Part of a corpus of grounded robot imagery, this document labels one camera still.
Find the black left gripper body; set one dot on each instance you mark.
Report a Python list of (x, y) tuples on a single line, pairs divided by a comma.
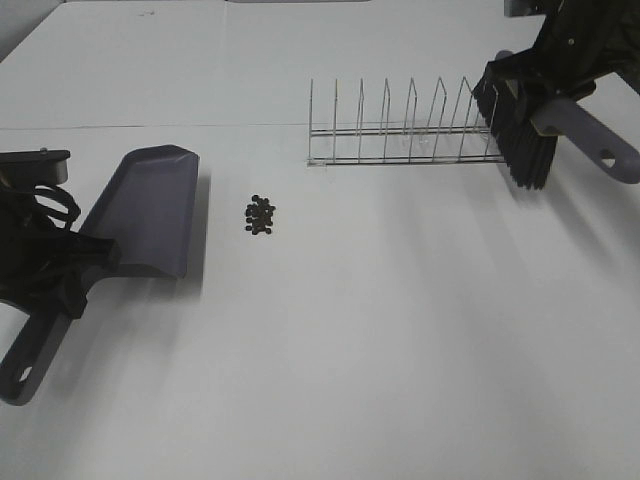
[(36, 215)]

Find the grey hand brush black bristles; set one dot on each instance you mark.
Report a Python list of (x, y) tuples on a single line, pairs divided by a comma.
[(528, 141)]

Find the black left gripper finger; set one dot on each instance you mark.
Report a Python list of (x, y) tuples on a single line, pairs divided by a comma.
[(88, 251), (69, 295)]

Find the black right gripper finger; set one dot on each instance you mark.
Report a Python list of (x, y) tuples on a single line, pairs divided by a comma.
[(572, 87), (527, 70)]

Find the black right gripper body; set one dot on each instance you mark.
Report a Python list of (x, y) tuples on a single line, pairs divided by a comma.
[(583, 40)]

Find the grey plastic dustpan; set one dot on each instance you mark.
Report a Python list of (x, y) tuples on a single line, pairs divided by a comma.
[(147, 206)]

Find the pile of coffee beans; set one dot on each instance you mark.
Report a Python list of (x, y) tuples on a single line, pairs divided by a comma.
[(258, 215)]

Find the chrome wire dish rack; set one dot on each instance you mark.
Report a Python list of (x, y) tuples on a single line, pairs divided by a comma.
[(444, 128)]

